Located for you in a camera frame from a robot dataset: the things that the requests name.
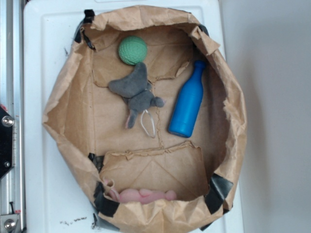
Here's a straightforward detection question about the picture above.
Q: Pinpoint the gray plush animal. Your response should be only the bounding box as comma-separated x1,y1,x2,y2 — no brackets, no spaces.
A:
108,62,165,138

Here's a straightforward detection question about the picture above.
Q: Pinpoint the pink plush animal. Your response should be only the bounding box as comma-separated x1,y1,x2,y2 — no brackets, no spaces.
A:
104,179,177,204

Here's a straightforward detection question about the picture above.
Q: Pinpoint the brown paper bag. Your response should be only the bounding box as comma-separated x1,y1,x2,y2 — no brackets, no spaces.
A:
43,5,247,233

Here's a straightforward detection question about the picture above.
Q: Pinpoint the blue plastic bottle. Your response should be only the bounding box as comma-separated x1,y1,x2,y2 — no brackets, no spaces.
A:
168,60,207,138

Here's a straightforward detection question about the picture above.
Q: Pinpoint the green textured ball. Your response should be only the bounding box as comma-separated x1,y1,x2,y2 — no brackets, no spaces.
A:
118,36,148,65

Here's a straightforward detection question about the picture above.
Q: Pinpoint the black metal bracket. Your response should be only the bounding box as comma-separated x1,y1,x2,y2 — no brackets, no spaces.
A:
0,104,15,179

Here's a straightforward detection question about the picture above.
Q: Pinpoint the aluminium frame rail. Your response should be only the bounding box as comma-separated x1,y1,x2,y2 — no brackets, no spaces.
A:
0,0,27,233

